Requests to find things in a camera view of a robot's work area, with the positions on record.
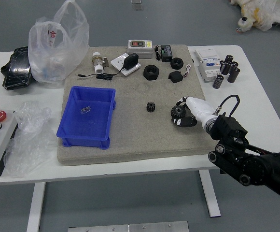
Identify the white circuit breaker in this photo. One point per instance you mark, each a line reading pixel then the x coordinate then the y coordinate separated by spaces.
pixel 208 64

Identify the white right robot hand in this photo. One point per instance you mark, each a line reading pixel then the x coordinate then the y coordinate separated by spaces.
pixel 199 107

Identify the metal floor socket cover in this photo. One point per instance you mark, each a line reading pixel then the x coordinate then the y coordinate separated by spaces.
pixel 137 4

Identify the black cylindrical capacitor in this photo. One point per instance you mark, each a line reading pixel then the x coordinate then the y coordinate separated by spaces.
pixel 233 65
pixel 229 59
pixel 218 81
pixel 234 75
pixel 224 67

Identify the small black nut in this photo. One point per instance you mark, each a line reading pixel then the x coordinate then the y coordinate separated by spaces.
pixel 177 63

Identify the brass valve with white fitting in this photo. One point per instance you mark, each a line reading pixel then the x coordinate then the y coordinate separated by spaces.
pixel 98 62

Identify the black power supply module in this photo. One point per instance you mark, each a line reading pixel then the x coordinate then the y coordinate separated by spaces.
pixel 167 52

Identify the grey-brown mat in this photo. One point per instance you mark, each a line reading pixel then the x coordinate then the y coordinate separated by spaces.
pixel 135 135

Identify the small black gear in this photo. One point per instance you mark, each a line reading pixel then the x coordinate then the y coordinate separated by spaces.
pixel 150 106

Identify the black plastic tray stack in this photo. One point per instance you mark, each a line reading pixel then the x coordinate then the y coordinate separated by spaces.
pixel 17 70

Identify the grey metal plate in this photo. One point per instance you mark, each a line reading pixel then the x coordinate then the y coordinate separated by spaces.
pixel 128 227

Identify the blue plastic bin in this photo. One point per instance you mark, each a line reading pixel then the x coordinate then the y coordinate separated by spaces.
pixel 87 125

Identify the small clear plastic piece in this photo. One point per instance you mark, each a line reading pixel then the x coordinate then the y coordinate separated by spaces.
pixel 85 110

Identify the plush toy in plastic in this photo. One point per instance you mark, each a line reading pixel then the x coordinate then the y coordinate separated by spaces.
pixel 263 14

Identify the white plastic shopping bag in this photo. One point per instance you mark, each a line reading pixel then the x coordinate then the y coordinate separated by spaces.
pixel 58 48

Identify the crumpled clear plastic bag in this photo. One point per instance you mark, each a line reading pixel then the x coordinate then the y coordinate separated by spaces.
pixel 29 145

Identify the big black hex nut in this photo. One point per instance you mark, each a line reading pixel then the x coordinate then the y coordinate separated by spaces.
pixel 150 72

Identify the white table leg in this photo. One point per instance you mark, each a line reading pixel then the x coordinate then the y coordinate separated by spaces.
pixel 35 207
pixel 210 193

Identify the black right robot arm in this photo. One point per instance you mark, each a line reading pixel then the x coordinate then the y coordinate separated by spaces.
pixel 260 166

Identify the big black gear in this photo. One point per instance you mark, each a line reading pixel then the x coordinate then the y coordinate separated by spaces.
pixel 177 111

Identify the grey switch box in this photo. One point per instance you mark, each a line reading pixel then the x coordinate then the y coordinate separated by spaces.
pixel 140 49

